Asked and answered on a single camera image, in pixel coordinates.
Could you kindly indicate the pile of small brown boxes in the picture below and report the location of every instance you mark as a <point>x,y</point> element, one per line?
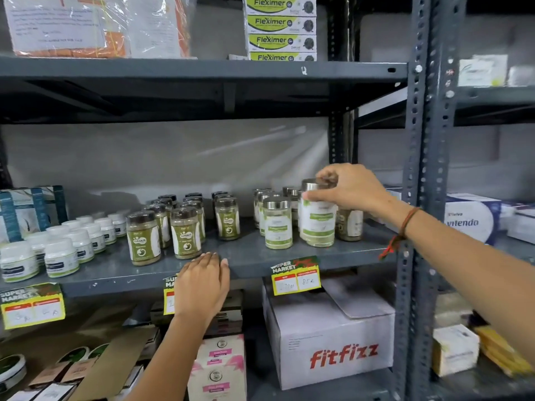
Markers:
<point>54,380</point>

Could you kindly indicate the red thread wristband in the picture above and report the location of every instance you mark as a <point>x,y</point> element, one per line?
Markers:
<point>404,229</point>

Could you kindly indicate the person's left forearm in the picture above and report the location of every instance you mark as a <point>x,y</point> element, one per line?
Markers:
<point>167,363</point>

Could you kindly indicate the beige cardboard box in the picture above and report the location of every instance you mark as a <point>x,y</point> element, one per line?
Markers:
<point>451,309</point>

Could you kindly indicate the brown powder jar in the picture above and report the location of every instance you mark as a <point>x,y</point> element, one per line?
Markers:
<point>350,225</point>

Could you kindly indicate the pile of yellow packets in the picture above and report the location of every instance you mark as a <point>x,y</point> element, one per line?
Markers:
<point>501,350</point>

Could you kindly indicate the cluster of silver lid jars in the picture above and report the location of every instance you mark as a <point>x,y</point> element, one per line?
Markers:
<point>278,225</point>

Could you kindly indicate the teal and white box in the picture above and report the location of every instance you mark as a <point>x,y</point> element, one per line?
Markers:
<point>58,202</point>
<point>8,217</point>
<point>29,208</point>

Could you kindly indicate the white carton with red print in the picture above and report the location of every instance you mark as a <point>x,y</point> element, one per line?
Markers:
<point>326,346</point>

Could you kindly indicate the group of white plastic bottles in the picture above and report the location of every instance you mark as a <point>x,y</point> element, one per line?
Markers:
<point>62,254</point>

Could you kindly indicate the yellow price tag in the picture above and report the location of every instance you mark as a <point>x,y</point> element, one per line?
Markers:
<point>168,298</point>
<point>31,306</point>
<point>296,277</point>

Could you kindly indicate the plastic wrapped orange package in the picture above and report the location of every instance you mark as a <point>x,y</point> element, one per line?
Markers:
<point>83,24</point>

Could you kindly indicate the white box with green print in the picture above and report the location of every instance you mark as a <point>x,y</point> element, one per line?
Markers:
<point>482,70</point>

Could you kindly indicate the round green black tin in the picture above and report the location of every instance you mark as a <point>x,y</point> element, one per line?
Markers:
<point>99,350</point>
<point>11,371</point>
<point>74,354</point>

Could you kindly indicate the person's left hand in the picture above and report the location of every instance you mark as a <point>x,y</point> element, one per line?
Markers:
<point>200,288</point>

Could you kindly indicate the pink and white box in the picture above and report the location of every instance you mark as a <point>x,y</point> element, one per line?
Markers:
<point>221,348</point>
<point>217,384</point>

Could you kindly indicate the grey metal shelving rack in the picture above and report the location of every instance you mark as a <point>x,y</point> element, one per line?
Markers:
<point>167,68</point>
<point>443,121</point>

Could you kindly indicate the small white cardboard box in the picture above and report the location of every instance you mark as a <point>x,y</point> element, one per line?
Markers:
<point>455,348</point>

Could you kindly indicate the plain white box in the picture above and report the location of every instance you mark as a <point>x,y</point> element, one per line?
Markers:
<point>520,223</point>

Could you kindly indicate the green and white box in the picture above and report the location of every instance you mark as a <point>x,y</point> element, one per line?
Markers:
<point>280,57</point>
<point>279,42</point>
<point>276,4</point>
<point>278,24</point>

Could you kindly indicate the white label silver lid jar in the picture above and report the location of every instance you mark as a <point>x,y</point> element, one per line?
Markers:
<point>318,223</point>

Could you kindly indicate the white and blue box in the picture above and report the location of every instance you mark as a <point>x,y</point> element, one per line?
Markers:
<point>472,219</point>

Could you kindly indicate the person's right forearm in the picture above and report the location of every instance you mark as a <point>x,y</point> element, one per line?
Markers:
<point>480,279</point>

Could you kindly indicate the small pale box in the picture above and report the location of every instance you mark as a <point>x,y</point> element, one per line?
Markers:
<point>521,75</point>

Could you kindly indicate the brown cardboard flap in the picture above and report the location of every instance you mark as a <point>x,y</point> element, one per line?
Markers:
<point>113,363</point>

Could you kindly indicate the person's left fingers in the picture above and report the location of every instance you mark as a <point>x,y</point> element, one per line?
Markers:
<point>207,265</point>

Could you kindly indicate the group of green label jars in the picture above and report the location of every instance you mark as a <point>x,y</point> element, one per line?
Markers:
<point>184,238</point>

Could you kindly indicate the person's right thumb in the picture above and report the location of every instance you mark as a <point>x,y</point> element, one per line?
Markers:
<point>319,195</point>

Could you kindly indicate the person's right hand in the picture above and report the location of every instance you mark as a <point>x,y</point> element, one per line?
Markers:
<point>357,190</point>

